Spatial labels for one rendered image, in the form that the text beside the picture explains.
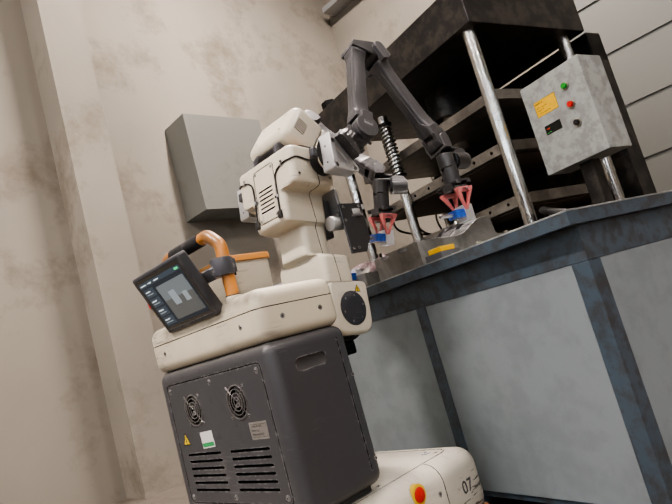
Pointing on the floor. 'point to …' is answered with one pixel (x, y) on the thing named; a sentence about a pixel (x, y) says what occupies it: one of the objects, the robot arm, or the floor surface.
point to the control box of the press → (577, 121)
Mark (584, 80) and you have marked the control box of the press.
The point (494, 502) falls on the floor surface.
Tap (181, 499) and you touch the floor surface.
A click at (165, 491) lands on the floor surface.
